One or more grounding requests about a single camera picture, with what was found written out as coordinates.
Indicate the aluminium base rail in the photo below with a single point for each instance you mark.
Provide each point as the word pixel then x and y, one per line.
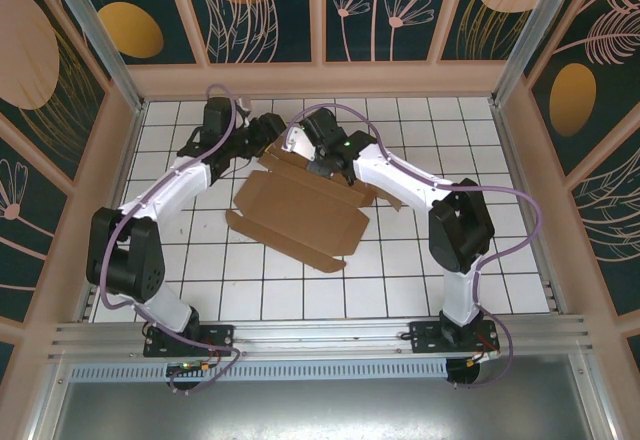
pixel 320 332

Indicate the grey metal sheet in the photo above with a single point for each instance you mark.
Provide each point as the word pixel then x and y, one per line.
pixel 320 410

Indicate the aluminium side rail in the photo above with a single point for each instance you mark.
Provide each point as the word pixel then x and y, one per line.
pixel 525 210

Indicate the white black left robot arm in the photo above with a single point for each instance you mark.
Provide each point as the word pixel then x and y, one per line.
pixel 170 190

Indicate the aluminium corner post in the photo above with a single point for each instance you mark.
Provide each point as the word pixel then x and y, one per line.
pixel 530 35
pixel 100 40

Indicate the brown cardboard box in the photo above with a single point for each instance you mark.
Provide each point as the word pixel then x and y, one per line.
pixel 300 210

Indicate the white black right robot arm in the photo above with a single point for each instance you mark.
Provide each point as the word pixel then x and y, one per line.
pixel 395 177

